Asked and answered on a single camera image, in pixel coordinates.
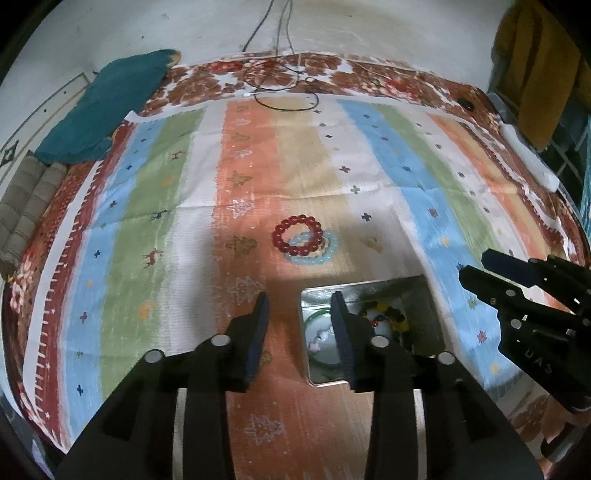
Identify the metal tin box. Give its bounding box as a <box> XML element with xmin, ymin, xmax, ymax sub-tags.
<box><xmin>300</xmin><ymin>275</ymin><xmax>445</xmax><ymax>387</ymax></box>

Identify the green jade bangle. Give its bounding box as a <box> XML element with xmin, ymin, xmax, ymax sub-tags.
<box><xmin>304</xmin><ymin>308</ymin><xmax>341</xmax><ymax>370</ymax></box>

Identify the multicolour bead bracelet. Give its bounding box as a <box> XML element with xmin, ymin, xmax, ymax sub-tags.
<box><xmin>361</xmin><ymin>299</ymin><xmax>417</xmax><ymax>347</ymax></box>

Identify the pink white charm bracelet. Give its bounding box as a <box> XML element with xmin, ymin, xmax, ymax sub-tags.
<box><xmin>307</xmin><ymin>324</ymin><xmax>336</xmax><ymax>355</ymax></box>

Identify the light blue bead bracelet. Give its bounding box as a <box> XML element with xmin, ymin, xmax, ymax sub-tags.
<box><xmin>282</xmin><ymin>230</ymin><xmax>340</xmax><ymax>267</ymax></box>

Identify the red bead bracelet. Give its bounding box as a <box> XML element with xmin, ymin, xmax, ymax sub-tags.
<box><xmin>270</xmin><ymin>213</ymin><xmax>325</xmax><ymax>258</ymax></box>

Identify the white rolled cloth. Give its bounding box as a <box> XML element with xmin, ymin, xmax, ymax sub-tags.
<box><xmin>500</xmin><ymin>123</ymin><xmax>560</xmax><ymax>193</ymax></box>

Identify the small black object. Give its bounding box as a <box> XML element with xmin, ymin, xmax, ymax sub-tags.
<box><xmin>457</xmin><ymin>97</ymin><xmax>475</xmax><ymax>112</ymax></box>

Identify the yellow hanging cloth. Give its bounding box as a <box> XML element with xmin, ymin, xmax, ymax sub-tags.
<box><xmin>492</xmin><ymin>1</ymin><xmax>590</xmax><ymax>151</ymax></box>

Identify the striped colourful woven mat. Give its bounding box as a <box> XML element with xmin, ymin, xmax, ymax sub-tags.
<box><xmin>22</xmin><ymin>96</ymin><xmax>578</xmax><ymax>480</ymax></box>

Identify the grey striped cushion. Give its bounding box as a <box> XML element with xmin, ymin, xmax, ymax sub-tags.
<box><xmin>1</xmin><ymin>155</ymin><xmax>67</xmax><ymax>280</ymax></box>

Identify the teal fuzzy pillow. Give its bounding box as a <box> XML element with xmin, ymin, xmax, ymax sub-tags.
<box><xmin>35</xmin><ymin>49</ymin><xmax>180</xmax><ymax>165</ymax></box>

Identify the black cable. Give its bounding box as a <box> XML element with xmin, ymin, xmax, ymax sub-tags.
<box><xmin>241</xmin><ymin>0</ymin><xmax>321</xmax><ymax>112</ymax></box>

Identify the white cable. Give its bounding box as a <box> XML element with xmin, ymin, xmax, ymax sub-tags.
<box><xmin>243</xmin><ymin>0</ymin><xmax>306</xmax><ymax>98</ymax></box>

